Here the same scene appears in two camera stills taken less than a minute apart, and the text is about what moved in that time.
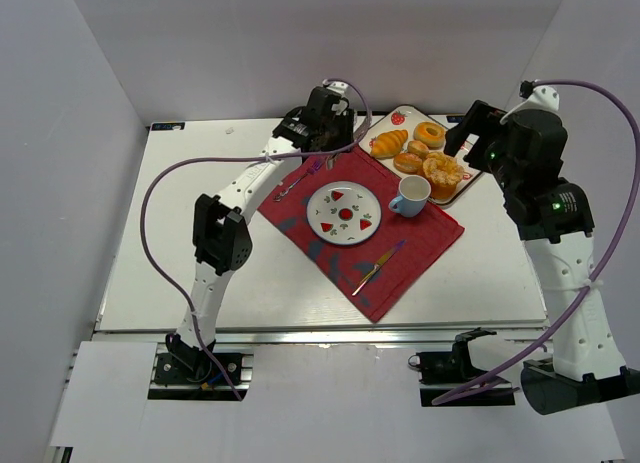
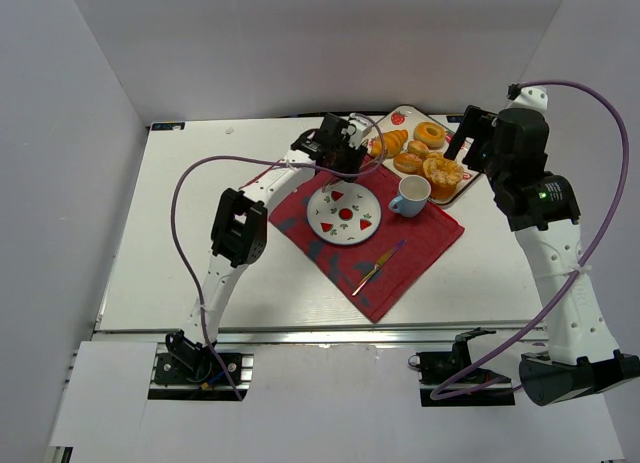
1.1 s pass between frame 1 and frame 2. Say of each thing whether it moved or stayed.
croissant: stayed
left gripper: moved
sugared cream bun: stayed
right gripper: stayed
